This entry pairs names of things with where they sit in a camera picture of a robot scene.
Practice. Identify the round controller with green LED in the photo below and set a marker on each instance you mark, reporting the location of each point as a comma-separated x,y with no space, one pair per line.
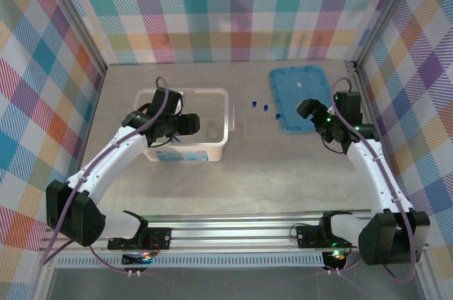
335,257

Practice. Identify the controller board with LEDs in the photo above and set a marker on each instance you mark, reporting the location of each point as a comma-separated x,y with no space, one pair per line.
138,259

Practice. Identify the thin blue-tipped tool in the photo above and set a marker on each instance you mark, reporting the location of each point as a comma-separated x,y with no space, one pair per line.
176,139

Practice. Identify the aluminium side rail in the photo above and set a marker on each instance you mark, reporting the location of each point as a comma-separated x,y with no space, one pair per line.
354,73

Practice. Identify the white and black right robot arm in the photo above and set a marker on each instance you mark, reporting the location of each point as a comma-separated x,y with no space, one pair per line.
371,172

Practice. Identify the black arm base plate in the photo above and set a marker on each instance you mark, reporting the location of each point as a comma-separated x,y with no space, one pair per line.
308,238
163,238

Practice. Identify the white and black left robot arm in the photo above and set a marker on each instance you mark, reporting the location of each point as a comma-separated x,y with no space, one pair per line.
106,158

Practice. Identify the clear plastic storage box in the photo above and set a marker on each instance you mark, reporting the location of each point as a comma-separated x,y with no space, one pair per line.
184,155

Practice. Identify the aluminium frame post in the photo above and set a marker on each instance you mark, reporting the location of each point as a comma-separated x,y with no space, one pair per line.
76,20
384,13

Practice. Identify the round clear glass flask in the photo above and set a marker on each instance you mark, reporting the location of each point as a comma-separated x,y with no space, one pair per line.
212,129

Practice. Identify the colourful plaid cloth backdrop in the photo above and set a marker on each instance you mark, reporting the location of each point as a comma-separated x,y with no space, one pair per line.
28,102
424,84
226,13

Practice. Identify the clear test tube blue cap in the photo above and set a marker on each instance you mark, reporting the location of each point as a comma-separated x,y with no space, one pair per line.
278,116
254,103
265,106

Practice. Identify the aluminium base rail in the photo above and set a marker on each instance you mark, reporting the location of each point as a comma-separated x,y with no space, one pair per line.
230,232

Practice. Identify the aluminium frame leg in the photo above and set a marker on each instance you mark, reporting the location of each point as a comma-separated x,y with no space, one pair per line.
424,278
42,278

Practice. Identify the blue plastic box lid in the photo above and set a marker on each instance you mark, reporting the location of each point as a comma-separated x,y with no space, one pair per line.
293,80

